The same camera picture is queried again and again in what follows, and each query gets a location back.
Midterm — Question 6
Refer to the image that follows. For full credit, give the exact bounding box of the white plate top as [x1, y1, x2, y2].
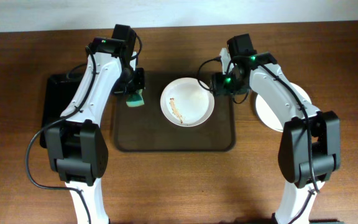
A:
[160, 77, 215, 128]

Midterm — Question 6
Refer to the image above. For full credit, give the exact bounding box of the white plate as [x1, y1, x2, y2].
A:
[254, 82, 313, 133]
[160, 77, 215, 128]

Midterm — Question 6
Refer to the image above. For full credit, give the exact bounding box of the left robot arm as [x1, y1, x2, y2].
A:
[44, 24, 145, 223]

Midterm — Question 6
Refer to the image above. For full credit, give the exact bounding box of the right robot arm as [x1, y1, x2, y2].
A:
[210, 34, 341, 223]

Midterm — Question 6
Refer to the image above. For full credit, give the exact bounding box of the black plastic tray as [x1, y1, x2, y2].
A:
[39, 73, 85, 149]

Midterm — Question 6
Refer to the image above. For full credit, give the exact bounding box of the green scrub sponge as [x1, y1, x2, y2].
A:
[126, 89, 145, 108]

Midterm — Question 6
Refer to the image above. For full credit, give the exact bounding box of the white plate bottom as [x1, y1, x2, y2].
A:
[254, 82, 313, 133]

